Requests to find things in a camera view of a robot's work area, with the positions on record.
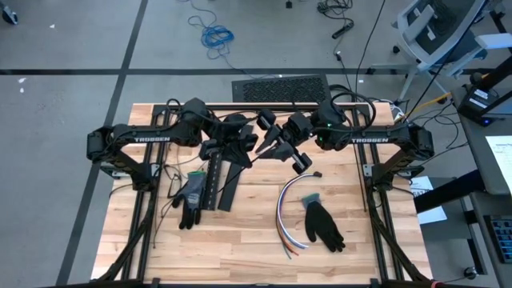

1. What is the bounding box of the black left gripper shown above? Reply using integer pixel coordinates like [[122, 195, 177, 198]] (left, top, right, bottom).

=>
[[198, 114, 259, 168]]

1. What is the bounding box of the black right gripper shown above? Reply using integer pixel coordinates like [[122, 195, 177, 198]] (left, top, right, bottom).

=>
[[255, 110, 315, 174]]

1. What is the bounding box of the black zip tie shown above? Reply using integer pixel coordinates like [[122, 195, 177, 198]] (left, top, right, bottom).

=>
[[217, 155, 259, 197], [153, 198, 174, 250], [353, 142, 367, 213]]

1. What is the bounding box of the black duct cover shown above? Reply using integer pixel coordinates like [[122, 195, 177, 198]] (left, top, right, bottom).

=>
[[217, 162, 246, 213]]

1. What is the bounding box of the black slotted cable duct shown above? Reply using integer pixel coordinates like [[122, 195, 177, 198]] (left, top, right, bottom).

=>
[[201, 150, 224, 212]]

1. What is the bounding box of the bundle of coloured wires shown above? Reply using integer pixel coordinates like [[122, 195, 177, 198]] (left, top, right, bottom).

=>
[[279, 172, 310, 250]]

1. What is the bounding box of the black perforated computer case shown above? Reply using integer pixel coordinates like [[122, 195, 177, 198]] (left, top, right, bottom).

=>
[[231, 74, 334, 104]]

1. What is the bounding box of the grey-backed work glove green cuff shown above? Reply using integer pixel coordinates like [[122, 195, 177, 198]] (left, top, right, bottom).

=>
[[171, 170, 208, 230]]

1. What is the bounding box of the black work glove green cuff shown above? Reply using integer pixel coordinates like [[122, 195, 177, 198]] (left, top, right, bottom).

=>
[[300, 192, 346, 254]]

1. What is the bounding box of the black power strip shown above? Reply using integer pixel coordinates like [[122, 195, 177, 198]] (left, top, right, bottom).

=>
[[330, 22, 355, 40]]

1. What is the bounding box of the white floor paper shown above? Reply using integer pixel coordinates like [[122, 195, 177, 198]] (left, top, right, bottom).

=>
[[408, 174, 449, 226]]

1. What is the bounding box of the black desk bar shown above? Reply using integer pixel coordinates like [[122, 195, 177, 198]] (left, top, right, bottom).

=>
[[413, 169, 487, 215]]

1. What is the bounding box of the operator side desk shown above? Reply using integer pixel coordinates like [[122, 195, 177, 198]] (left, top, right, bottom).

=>
[[450, 83, 512, 197]]

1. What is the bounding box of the grey mesh office chair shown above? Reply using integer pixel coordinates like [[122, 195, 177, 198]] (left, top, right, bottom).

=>
[[370, 0, 512, 104]]

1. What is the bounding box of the black box device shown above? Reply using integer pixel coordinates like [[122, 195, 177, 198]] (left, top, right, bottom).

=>
[[457, 85, 502, 127]]

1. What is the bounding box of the white sheet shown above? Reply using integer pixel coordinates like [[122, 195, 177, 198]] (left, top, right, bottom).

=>
[[484, 134, 512, 186]]

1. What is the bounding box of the black keyboard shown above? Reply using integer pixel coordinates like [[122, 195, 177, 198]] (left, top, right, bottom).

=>
[[482, 214, 512, 265]]

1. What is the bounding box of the operator keyboard desk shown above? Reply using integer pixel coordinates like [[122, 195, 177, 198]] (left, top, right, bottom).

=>
[[459, 190, 512, 288]]

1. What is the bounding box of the blue floor cable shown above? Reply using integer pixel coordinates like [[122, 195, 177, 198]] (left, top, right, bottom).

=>
[[178, 0, 259, 79]]

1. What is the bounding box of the black hanging cable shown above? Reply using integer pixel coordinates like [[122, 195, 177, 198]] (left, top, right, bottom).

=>
[[354, 0, 388, 97]]

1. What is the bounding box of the black cable coil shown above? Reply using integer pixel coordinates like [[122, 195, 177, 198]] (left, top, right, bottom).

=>
[[317, 0, 355, 21]]

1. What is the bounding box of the yellow hanging cable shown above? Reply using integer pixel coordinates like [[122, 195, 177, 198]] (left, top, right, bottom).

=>
[[402, 92, 453, 122]]

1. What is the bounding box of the black aluminium post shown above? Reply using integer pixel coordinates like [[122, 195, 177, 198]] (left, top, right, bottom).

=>
[[470, 54, 512, 117]]

